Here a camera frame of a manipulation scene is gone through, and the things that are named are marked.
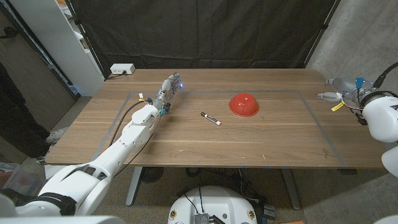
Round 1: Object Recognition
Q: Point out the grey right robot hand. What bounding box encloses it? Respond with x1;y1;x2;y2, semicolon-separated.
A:
317;77;373;108

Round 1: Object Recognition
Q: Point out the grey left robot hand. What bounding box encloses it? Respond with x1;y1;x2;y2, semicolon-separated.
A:
152;73;183;110

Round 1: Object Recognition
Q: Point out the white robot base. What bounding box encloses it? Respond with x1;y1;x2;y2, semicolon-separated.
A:
167;185;258;224

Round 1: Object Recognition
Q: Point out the brown and white marker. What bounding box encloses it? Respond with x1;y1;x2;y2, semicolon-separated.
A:
200;111;222;126

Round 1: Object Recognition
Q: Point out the red plastic bowl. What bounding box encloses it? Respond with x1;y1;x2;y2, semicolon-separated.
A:
229;93;260;118

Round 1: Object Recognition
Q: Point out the white power strip box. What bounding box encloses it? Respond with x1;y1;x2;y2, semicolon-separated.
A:
109;63;136;75

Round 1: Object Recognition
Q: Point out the black backdrop stand pole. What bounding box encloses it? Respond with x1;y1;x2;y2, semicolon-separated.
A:
65;0;108;78
303;0;341;68

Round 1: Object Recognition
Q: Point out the black backdrop curtain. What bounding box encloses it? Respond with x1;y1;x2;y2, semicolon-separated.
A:
68;0;340;70

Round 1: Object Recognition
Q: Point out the black round floor fan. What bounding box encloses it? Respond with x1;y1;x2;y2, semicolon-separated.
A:
140;167;165;184

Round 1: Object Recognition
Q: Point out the grey table leg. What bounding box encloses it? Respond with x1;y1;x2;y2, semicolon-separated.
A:
125;167;144;207
281;167;302;211

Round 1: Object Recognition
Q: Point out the white cabinet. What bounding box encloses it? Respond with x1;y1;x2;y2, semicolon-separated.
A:
9;0;105;97

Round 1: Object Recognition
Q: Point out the person in dark trousers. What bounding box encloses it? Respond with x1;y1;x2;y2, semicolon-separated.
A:
0;60;50;159

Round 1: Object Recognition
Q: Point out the clear plastic storage bin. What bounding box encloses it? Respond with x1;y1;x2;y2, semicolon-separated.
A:
0;163;43;197

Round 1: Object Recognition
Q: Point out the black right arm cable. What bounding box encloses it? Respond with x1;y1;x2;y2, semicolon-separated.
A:
373;62;398;90

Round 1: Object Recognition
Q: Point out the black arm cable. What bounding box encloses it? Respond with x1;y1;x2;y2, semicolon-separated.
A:
108;99;147;147
373;62;398;90

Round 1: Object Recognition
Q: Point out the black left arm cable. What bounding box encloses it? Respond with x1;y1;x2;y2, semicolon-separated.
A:
108;99;147;147

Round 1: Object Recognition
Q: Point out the black power strip cable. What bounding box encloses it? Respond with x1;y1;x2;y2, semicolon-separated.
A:
105;72;127;81

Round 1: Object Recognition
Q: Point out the black door handle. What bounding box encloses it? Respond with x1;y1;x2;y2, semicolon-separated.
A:
0;26;19;40

